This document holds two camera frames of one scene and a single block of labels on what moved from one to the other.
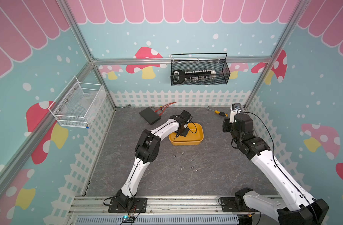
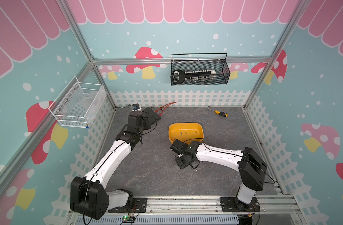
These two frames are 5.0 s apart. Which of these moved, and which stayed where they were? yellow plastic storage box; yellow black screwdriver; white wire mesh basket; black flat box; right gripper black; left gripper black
Moved: left gripper black; right gripper black
Stayed: white wire mesh basket; yellow plastic storage box; black flat box; yellow black screwdriver
